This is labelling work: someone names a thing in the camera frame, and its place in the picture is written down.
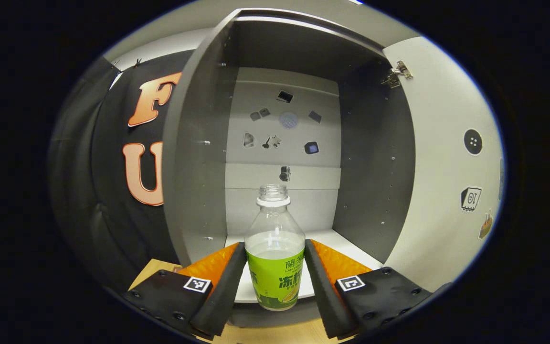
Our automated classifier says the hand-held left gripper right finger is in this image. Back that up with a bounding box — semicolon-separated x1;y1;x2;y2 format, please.
304;239;432;341

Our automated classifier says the black backdrop cloth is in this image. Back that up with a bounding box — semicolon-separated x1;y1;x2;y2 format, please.
48;50;194;292

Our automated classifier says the green label bottle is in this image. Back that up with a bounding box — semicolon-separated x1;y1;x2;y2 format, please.
244;184;306;312

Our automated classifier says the grey cabinet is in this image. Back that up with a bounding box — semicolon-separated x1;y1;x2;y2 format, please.
161;7;416;328

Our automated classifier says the metal door hinge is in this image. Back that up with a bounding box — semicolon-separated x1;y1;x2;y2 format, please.
381;60;414;89

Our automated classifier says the beige cabinet door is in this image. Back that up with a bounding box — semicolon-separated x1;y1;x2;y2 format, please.
382;36;505;293

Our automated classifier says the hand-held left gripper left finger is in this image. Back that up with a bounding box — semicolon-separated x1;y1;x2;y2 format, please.
122;241;248;341

